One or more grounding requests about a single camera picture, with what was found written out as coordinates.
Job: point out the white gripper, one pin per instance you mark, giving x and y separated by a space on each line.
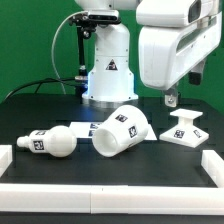
167 54

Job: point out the white lamp base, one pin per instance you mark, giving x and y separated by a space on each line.
185 132

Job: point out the white lamp bulb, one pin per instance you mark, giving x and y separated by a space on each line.
59 141

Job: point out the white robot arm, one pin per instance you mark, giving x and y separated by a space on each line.
110 80

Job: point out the white lamp shade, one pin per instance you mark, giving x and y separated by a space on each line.
125 127

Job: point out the white paper marker sheet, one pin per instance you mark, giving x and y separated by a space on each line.
86 129

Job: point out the white right wall block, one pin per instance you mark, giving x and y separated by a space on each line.
213 164

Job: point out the white wall block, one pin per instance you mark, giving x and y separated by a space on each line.
213 164
5 158

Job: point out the white front wall bar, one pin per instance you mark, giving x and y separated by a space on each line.
111 199

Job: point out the white left wall block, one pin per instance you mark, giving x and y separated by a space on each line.
5 158

